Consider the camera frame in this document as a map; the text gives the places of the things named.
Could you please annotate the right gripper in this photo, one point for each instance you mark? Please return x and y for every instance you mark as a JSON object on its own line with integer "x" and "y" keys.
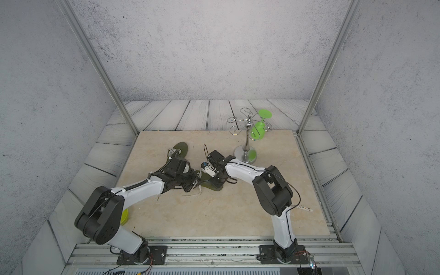
{"x": 213, "y": 181}

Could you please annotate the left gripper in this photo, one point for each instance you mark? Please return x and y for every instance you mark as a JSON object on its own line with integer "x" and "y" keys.
{"x": 192, "y": 172}

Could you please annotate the olive green shoe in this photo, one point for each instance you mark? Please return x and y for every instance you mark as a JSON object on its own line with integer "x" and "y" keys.
{"x": 179, "y": 150}
{"x": 207, "y": 182}

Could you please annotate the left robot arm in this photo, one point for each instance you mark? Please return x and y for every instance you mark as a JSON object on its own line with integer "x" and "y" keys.
{"x": 100, "y": 218}

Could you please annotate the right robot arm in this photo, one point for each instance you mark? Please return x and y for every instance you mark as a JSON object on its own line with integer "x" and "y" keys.
{"x": 275, "y": 197}

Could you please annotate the green plastic disc on stand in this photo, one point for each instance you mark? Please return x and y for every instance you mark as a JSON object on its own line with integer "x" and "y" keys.
{"x": 260, "y": 127}

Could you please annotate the chrome metal stand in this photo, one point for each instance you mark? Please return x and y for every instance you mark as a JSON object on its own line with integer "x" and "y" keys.
{"x": 245, "y": 153}

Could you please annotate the green plastic bowl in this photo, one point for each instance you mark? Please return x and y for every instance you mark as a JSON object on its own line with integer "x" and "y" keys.
{"x": 124, "y": 217}

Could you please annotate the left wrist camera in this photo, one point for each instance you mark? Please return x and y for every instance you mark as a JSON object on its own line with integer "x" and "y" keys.
{"x": 177, "y": 166}

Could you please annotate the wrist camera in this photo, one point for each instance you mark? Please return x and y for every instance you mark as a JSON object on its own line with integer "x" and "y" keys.
{"x": 177, "y": 166}
{"x": 208, "y": 169}

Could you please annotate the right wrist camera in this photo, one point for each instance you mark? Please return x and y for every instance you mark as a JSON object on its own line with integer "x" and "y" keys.
{"x": 208, "y": 169}

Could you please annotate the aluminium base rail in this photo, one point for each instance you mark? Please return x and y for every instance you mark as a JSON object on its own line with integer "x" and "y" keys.
{"x": 224, "y": 252}

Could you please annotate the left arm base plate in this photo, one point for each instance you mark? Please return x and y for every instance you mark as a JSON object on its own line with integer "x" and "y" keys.
{"x": 156, "y": 255}

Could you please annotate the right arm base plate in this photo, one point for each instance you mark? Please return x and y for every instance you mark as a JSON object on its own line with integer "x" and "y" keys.
{"x": 272, "y": 254}

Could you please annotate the left aluminium frame post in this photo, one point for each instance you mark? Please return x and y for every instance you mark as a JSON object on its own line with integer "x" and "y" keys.
{"x": 83, "y": 39}

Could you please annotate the aluminium frame post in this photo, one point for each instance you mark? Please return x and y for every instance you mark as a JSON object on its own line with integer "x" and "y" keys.
{"x": 331, "y": 60}
{"x": 83, "y": 39}

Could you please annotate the right aluminium frame post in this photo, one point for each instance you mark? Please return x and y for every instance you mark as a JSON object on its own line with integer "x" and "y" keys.
{"x": 331, "y": 60}

